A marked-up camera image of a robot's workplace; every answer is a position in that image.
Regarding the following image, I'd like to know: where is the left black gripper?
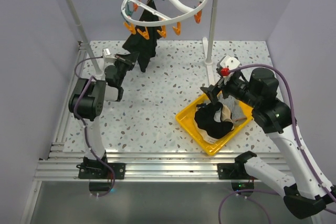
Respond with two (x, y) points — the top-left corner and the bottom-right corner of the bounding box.
(112, 51), (139, 86)

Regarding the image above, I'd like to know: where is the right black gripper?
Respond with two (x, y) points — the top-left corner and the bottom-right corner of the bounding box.
(201, 70), (261, 108)

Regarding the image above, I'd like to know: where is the black pinstriped underwear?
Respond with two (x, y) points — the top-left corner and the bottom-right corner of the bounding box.
(122, 0), (161, 72)

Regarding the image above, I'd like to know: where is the beige underwear navy trim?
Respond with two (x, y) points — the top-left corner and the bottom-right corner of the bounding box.
(220, 105), (233, 123)

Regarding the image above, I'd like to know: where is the plain black underwear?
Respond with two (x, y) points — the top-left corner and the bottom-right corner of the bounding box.
(194, 102), (235, 144)

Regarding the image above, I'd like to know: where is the grey striped underwear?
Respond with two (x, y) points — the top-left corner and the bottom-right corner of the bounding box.
(214, 94), (247, 126)

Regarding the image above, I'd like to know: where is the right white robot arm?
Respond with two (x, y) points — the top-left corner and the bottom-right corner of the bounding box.
(201, 64), (335, 219)

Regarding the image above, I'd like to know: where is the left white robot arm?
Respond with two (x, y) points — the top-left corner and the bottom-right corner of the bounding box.
(68, 48), (139, 178)

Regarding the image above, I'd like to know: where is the white round clip hanger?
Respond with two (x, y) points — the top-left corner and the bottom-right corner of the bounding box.
(121, 0), (208, 40)

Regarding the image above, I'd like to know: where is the right white rack pole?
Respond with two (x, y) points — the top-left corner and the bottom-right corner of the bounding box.
(205, 0), (218, 65)

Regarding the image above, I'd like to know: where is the white rack pole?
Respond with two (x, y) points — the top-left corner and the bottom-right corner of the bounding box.
(65, 0), (102, 75)
(205, 0), (218, 65)

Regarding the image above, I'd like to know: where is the yellow plastic tray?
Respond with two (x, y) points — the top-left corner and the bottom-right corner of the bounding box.
(175, 94), (253, 156)

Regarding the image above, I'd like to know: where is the left white rack pole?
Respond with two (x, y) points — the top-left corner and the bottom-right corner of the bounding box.
(65, 0), (102, 75)

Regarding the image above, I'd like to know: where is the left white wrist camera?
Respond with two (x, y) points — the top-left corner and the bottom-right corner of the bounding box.
(102, 48), (117, 64)

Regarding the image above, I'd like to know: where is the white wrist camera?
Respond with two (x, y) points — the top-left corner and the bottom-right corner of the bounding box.
(216, 55), (241, 77)
(102, 48), (117, 64)

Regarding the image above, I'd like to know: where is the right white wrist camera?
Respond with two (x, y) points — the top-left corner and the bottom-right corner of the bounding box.
(216, 55), (241, 77)

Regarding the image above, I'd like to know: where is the aluminium rail frame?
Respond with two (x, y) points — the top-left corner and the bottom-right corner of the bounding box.
(21, 40), (292, 223)

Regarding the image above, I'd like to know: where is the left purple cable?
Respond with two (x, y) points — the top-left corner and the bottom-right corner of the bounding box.
(72, 56), (116, 197)

